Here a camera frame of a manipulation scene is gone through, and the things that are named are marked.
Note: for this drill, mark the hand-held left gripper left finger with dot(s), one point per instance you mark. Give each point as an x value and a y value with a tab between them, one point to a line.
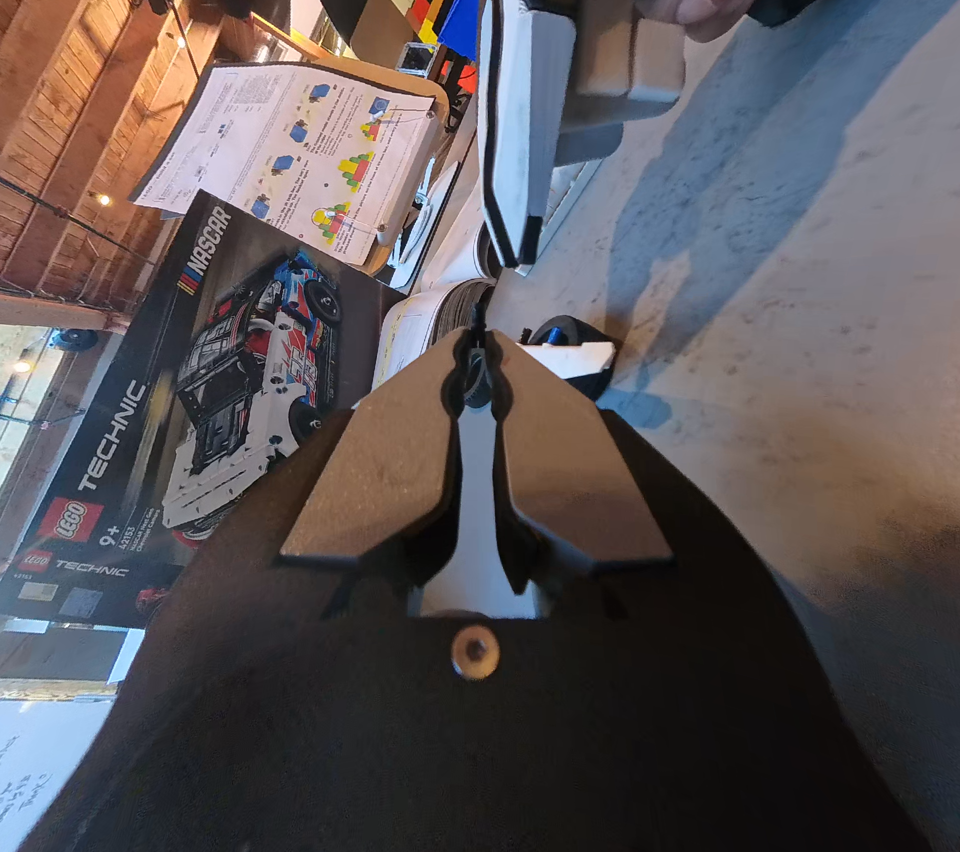
375	484

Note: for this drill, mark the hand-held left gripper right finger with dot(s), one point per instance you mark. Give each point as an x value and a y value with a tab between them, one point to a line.
585	492

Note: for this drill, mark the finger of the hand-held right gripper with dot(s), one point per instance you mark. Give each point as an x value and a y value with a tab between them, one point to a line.
486	116
532	116

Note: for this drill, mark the long white pointed panel piece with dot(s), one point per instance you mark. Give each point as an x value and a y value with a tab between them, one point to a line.
570	357

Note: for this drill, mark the small black connector pin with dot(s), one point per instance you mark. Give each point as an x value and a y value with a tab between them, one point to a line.
477	323

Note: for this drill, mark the grey desk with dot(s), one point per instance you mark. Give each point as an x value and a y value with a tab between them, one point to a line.
787	267

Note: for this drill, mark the small red box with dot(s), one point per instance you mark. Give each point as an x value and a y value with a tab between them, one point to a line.
465	79

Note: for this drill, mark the instruction sheet on stand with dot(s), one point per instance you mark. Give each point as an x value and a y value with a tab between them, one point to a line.
442	109

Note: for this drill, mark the white beam with cylinders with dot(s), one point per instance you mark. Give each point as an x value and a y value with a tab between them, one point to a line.
577	191

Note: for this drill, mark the blue plastic bin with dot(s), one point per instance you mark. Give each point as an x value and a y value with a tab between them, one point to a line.
461	19

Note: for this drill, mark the white flat pad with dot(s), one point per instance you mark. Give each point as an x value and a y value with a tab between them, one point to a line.
439	214

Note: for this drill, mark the open instruction booklet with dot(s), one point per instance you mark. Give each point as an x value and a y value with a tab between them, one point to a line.
405	334

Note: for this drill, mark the toy car set box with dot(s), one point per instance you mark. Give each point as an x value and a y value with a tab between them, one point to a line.
112	417

